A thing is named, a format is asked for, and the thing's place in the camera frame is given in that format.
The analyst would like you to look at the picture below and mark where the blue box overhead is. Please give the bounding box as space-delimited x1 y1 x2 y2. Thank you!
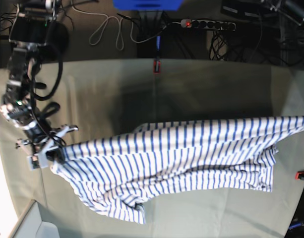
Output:
113 0 183 10

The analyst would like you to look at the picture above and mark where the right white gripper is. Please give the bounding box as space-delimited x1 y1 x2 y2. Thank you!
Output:
15 124 78 171

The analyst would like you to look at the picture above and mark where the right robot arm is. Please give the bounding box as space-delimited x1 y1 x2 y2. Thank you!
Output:
0 0 78 170

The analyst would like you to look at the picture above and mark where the red black clamp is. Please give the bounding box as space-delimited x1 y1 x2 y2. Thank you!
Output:
153 35 161 74
295 171 304 181

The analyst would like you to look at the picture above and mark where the black power strip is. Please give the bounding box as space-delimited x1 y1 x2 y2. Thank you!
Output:
180 19 237 31

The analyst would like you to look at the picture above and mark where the white looped cable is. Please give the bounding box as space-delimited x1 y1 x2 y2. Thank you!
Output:
71 4 125 51

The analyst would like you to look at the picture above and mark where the black round disc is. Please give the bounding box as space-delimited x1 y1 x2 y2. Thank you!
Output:
40 22 69 61

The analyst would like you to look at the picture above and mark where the blue white striped t-shirt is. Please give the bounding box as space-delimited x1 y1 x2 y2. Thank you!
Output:
51 116 304 224

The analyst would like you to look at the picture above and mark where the red black right clamp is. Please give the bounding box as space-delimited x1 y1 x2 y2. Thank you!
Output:
295 171 304 181

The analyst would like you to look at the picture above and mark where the red black centre clamp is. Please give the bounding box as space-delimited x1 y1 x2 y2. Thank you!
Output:
153 35 161 74

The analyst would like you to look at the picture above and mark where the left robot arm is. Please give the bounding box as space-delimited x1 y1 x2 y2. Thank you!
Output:
260 0 304 26

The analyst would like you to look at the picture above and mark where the green table cloth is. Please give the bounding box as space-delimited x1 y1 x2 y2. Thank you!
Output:
0 59 304 238

